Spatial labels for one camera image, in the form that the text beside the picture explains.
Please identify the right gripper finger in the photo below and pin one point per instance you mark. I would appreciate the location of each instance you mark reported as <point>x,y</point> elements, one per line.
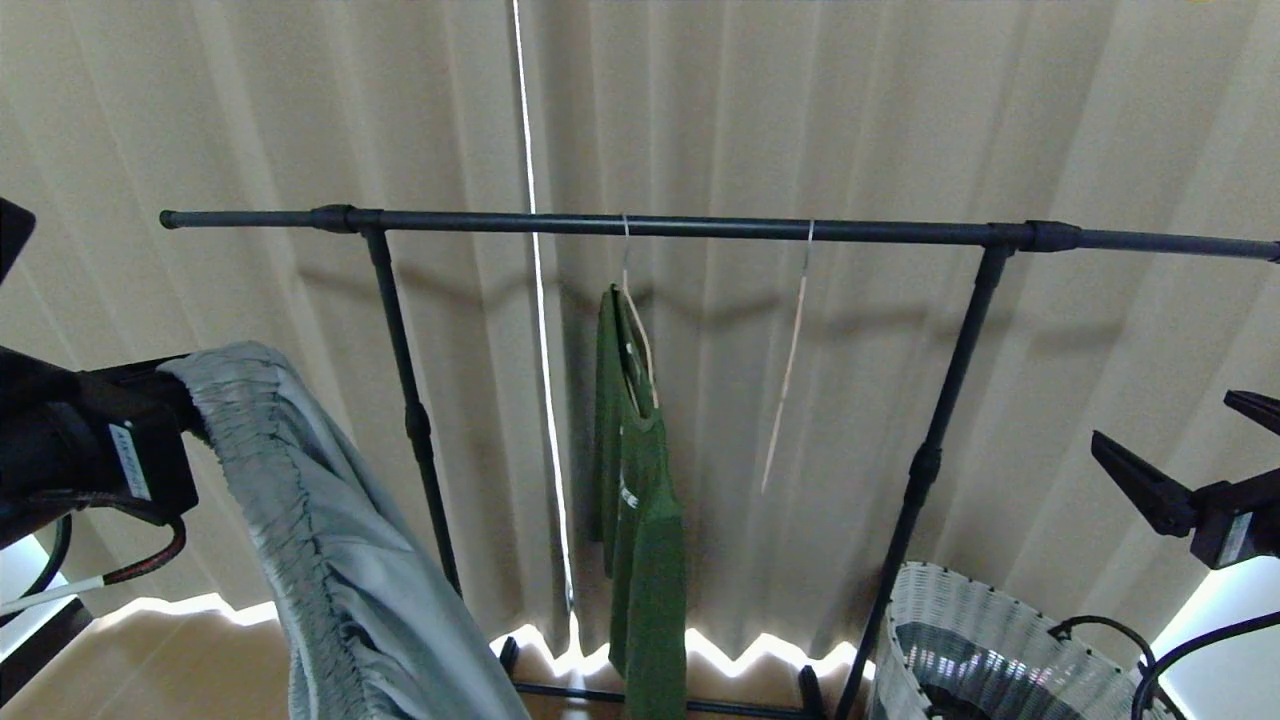
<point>1150,485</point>
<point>1260,410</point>

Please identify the white laundry basket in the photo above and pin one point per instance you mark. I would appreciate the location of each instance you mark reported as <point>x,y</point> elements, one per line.
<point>980,620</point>

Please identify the green long-sleeved shirt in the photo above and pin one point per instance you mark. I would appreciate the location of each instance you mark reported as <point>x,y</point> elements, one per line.
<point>650,560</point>

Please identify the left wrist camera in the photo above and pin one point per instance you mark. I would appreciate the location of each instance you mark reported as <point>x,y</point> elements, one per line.
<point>12,240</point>

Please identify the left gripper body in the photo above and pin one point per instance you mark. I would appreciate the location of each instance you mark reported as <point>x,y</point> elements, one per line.
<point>90,430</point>

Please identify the pink clothes hanger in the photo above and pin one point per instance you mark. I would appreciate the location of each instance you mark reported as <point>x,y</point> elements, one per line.
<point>640,335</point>
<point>790,370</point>

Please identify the beige curtain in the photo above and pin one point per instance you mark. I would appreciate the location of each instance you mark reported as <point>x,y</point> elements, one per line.
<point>800,100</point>

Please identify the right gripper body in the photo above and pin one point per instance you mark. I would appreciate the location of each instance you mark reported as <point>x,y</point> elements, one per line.
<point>1240,520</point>

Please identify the black clothes rack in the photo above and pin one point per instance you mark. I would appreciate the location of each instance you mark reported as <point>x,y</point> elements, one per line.
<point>700,227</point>

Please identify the pale grey shorts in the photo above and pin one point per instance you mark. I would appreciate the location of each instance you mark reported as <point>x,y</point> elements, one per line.
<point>340,560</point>

